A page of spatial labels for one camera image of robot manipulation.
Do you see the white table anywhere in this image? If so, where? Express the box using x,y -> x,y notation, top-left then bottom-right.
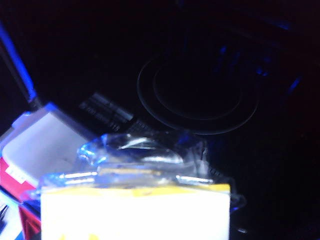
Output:
0,102 -> 98,191

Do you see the black Midea microwave oven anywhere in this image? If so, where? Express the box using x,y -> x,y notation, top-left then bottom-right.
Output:
0,0 -> 320,240

